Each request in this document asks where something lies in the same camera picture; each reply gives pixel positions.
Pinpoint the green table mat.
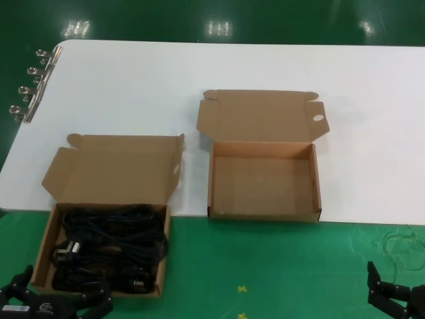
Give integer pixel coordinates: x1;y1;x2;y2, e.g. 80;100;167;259
0;211;425;319

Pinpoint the cardboard box with round hole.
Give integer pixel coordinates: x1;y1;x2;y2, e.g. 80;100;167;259
195;88;330;223

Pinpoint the silver metal binder clip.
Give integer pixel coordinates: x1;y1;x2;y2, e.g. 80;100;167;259
26;64;56;84
35;46;64;66
17;82;47;103
9;101;39;124

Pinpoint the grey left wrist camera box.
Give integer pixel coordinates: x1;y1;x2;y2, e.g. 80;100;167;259
0;305;31;319

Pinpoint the cardboard box with slotted flap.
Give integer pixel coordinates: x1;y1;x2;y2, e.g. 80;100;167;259
31;132;185;298

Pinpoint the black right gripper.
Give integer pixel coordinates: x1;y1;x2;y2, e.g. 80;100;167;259
367;261;425;319

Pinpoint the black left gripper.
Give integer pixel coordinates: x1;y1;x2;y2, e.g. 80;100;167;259
0;264;114;319

